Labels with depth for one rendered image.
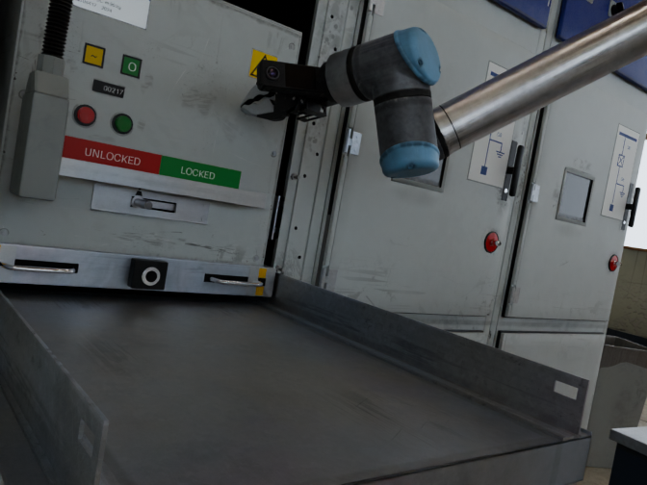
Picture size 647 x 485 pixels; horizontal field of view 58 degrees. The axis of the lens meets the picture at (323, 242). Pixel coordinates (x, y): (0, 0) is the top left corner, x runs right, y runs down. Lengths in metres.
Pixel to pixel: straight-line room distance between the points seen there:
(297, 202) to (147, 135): 0.35
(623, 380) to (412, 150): 2.65
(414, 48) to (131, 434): 0.65
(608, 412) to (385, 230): 2.27
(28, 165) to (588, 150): 1.62
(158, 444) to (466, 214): 1.19
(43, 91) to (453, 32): 0.96
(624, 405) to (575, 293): 1.46
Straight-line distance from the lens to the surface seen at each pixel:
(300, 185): 1.23
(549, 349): 2.03
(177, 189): 1.04
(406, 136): 0.90
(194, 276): 1.11
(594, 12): 2.03
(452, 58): 1.51
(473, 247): 1.61
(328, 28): 1.28
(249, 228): 1.16
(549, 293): 1.96
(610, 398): 3.41
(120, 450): 0.51
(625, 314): 9.22
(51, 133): 0.91
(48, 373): 0.49
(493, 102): 1.06
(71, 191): 1.03
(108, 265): 1.05
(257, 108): 1.09
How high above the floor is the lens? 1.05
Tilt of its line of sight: 3 degrees down
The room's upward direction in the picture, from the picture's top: 10 degrees clockwise
